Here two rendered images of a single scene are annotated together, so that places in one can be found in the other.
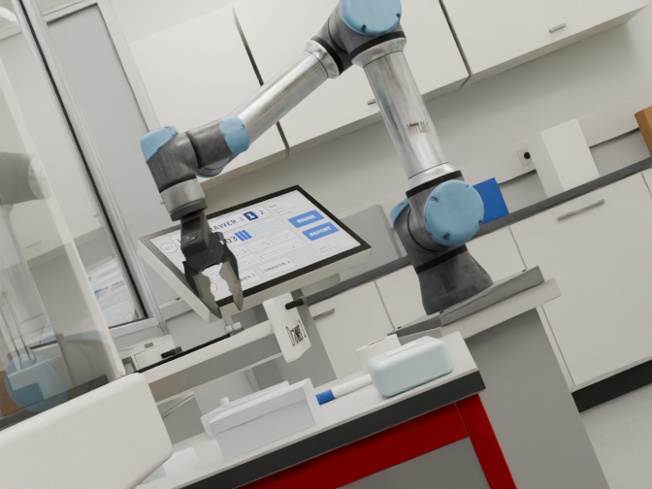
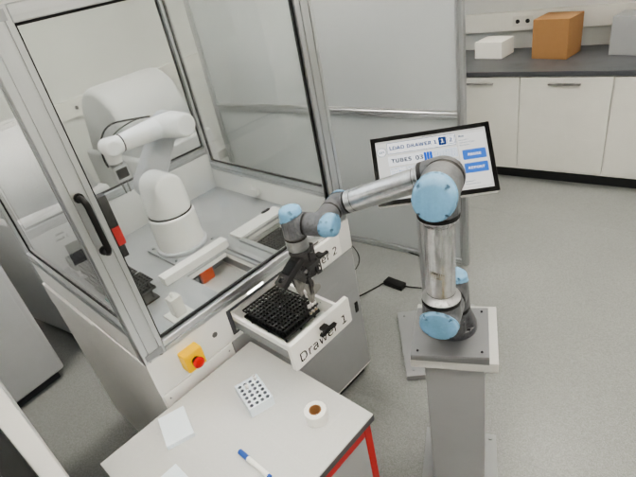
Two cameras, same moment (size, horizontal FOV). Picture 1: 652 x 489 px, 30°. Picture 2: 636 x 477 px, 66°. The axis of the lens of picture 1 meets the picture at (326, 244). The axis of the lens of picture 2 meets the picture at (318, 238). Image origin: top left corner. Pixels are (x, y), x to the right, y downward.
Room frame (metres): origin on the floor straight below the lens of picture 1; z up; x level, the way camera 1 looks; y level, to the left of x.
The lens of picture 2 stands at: (1.32, -0.80, 1.99)
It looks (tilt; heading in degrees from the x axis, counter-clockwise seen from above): 31 degrees down; 45
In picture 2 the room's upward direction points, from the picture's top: 12 degrees counter-clockwise
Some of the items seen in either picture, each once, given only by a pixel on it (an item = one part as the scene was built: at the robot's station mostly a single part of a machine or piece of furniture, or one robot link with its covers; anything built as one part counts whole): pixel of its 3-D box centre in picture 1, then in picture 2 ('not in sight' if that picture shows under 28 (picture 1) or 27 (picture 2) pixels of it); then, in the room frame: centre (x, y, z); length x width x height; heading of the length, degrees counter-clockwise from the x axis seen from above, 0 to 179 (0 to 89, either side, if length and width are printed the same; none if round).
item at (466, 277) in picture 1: (449, 277); (452, 314); (2.49, -0.21, 0.83); 0.15 x 0.15 x 0.10
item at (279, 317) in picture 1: (288, 325); (321, 332); (2.18, 0.12, 0.87); 0.29 x 0.02 x 0.11; 176
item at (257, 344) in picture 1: (182, 374); (279, 313); (2.19, 0.33, 0.86); 0.40 x 0.26 x 0.06; 86
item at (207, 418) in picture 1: (248, 409); (254, 395); (1.91, 0.21, 0.78); 0.12 x 0.08 x 0.04; 70
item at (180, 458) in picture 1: (143, 473); (176, 427); (1.69, 0.35, 0.77); 0.13 x 0.09 x 0.02; 68
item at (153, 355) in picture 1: (164, 372); (316, 259); (2.51, 0.41, 0.87); 0.29 x 0.02 x 0.11; 176
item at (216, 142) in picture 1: (215, 143); (323, 221); (2.29, 0.12, 1.24); 0.11 x 0.11 x 0.08; 15
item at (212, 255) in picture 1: (200, 238); (303, 262); (2.26, 0.21, 1.08); 0.09 x 0.08 x 0.12; 176
